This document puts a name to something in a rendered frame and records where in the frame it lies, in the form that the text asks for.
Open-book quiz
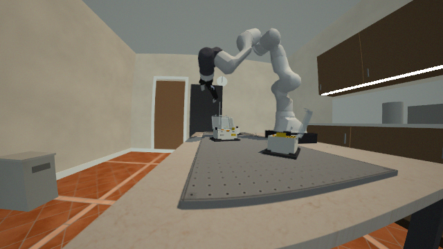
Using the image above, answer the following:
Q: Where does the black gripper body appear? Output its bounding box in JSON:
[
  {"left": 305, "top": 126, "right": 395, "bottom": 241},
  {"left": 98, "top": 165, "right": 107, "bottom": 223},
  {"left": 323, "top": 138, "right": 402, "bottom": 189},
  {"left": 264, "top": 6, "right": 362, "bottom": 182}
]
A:
[{"left": 201, "top": 79, "right": 213, "bottom": 88}]

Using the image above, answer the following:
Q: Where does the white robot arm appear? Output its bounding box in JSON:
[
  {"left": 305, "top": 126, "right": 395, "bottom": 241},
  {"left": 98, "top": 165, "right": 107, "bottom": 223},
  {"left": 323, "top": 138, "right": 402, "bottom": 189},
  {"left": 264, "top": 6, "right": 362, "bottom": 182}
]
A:
[{"left": 198, "top": 28, "right": 302, "bottom": 133}]

